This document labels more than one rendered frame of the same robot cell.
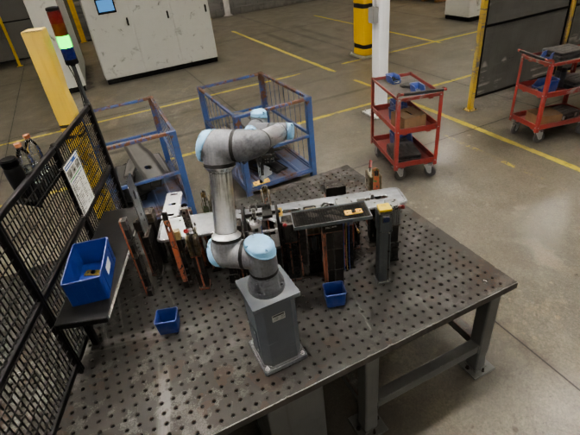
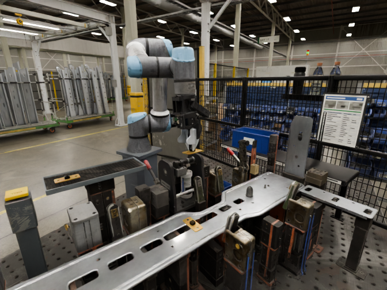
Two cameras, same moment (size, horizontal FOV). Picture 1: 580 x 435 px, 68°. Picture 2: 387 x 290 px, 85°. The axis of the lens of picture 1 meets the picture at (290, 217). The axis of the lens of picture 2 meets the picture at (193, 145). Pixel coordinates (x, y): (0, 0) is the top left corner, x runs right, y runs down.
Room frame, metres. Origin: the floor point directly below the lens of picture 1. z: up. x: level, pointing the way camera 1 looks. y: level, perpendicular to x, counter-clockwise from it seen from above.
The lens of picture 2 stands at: (2.56, -0.33, 1.52)
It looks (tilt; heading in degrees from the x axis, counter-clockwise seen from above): 17 degrees down; 145
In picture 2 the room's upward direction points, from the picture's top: straight up
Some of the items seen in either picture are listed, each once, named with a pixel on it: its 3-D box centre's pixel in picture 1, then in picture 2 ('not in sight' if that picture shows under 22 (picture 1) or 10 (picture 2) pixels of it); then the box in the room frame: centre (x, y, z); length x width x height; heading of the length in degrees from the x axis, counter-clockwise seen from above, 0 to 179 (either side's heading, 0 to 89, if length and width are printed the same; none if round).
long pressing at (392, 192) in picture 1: (282, 211); (189, 228); (2.01, 0.04, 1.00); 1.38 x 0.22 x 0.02; 93
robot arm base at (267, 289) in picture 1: (265, 277); (139, 141); (1.31, 0.13, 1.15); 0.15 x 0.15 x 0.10
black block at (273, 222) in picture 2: not in sight; (269, 251); (2.16, 0.34, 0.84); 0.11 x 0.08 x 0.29; 3
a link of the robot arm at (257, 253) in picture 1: (259, 254); (139, 123); (1.31, 0.13, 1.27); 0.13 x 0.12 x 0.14; 73
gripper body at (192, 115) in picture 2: (264, 152); (185, 111); (1.91, 0.09, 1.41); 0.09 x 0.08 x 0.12; 104
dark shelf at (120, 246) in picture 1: (106, 257); (276, 156); (1.75, 0.94, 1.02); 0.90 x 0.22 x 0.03; 3
